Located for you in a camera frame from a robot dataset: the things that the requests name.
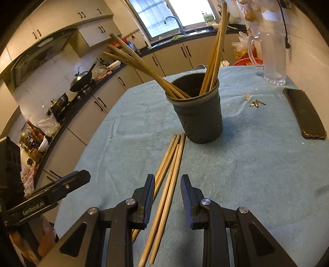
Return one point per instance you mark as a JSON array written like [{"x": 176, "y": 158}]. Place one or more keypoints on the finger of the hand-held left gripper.
[{"x": 77, "y": 178}]

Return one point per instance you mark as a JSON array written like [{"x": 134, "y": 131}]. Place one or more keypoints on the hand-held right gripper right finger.
[{"x": 187, "y": 202}]

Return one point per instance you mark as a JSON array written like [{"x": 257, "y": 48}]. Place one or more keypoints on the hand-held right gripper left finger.
[{"x": 147, "y": 202}]

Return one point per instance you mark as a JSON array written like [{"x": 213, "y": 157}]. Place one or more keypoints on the pile of wooden chopsticks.
[{"x": 170, "y": 184}]

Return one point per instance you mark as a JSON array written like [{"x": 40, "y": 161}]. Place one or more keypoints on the dark grey utensil holder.
[{"x": 200, "y": 118}]

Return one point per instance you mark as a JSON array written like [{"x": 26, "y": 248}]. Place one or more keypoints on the person's left hand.
[{"x": 47, "y": 233}]

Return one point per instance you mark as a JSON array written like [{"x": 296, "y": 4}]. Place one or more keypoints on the pink patterned plastic bag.
[{"x": 27, "y": 178}]

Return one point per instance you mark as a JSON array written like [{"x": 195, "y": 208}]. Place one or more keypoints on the white bowl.
[
  {"x": 43, "y": 145},
  {"x": 114, "y": 64}
]

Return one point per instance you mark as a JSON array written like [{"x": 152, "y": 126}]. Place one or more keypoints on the group of sauce bottles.
[{"x": 32, "y": 140}]

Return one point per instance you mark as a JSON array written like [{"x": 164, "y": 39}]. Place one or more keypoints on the clear plastic bag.
[{"x": 48, "y": 125}]

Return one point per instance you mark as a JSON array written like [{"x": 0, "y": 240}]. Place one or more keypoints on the stainless steel pot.
[{"x": 59, "y": 104}]

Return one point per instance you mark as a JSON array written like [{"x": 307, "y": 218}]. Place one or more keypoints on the gas stove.
[{"x": 77, "y": 98}]

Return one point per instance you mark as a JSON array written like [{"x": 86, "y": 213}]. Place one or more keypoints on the black wok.
[{"x": 79, "y": 81}]

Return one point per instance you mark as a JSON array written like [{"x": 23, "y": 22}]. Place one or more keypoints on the black kitchen countertop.
[{"x": 108, "y": 75}]

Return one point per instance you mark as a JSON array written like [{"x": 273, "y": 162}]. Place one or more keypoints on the plastic bag of food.
[{"x": 100, "y": 72}]

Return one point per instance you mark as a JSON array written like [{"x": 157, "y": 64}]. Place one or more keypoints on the pale seed shell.
[{"x": 247, "y": 96}]

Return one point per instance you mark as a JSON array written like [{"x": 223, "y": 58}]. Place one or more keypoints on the black range hood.
[{"x": 43, "y": 51}]

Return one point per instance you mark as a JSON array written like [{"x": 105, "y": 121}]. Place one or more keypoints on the metal paper clip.
[{"x": 276, "y": 95}]

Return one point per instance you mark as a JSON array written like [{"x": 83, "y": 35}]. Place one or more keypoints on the silver rice cooker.
[{"x": 131, "y": 46}]

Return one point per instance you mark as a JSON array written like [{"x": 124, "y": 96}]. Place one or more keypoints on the yellow plastic bag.
[{"x": 225, "y": 63}]

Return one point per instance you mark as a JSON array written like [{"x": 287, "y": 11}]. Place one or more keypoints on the beige lower kitchen cabinets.
[{"x": 169, "y": 59}]

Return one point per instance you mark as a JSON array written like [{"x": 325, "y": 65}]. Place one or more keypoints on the beige kitchen cabinets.
[
  {"x": 169, "y": 59},
  {"x": 51, "y": 18}
]

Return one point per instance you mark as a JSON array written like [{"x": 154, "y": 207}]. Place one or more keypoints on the black smartphone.
[{"x": 305, "y": 113}]

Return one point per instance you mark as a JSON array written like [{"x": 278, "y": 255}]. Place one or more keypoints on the red plastic basin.
[{"x": 243, "y": 62}]

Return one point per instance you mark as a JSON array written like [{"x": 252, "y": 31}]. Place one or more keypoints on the beige upper kitchen cabinets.
[{"x": 51, "y": 18}]

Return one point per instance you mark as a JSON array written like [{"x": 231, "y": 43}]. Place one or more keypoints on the green dish cloth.
[{"x": 178, "y": 37}]

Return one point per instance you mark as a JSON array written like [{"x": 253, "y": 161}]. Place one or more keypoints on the clear glass pitcher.
[{"x": 275, "y": 59}]

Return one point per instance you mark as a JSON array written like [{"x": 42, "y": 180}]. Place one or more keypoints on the metal sink faucet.
[{"x": 180, "y": 24}]

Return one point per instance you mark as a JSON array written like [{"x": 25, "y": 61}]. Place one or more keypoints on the kitchen window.
[{"x": 159, "y": 15}]

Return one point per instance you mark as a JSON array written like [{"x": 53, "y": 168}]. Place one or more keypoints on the green dish soap bottle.
[{"x": 208, "y": 17}]

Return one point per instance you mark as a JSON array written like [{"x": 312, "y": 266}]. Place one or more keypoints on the small hanging plastic bag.
[{"x": 251, "y": 15}]

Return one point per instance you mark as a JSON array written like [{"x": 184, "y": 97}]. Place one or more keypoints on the white hanging plastic bag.
[{"x": 257, "y": 3}]

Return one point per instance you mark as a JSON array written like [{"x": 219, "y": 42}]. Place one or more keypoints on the small beige wall cabinet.
[{"x": 95, "y": 33}]

